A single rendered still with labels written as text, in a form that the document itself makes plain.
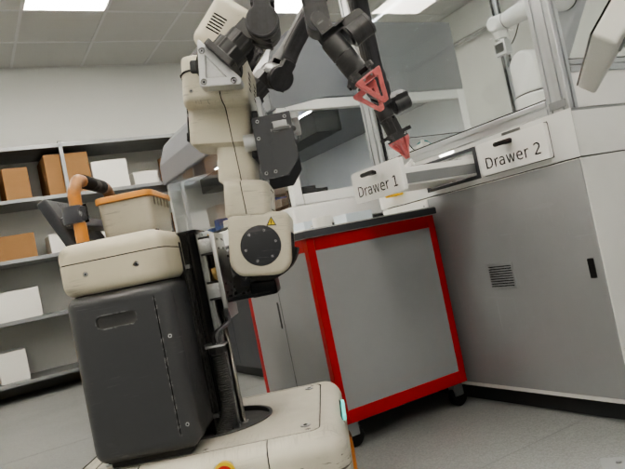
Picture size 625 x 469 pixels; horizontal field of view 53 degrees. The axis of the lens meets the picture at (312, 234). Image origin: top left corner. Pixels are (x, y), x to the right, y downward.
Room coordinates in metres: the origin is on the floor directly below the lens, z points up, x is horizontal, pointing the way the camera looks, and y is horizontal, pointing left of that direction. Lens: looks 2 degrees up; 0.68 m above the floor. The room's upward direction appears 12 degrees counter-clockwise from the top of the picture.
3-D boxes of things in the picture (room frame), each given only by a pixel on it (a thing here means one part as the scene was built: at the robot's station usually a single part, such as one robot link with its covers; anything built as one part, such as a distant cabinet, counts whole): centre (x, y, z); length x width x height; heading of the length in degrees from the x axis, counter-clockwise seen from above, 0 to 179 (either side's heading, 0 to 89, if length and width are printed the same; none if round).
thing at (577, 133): (2.52, -0.98, 0.87); 1.02 x 0.95 x 0.14; 29
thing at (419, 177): (2.26, -0.44, 0.86); 0.40 x 0.26 x 0.06; 119
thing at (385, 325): (2.53, -0.07, 0.38); 0.62 x 0.58 x 0.76; 29
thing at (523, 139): (2.04, -0.69, 0.87); 0.29 x 0.02 x 0.11; 29
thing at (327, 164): (3.98, 0.00, 1.13); 1.78 x 1.14 x 0.45; 29
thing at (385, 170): (2.16, -0.26, 0.87); 0.29 x 0.02 x 0.11; 29
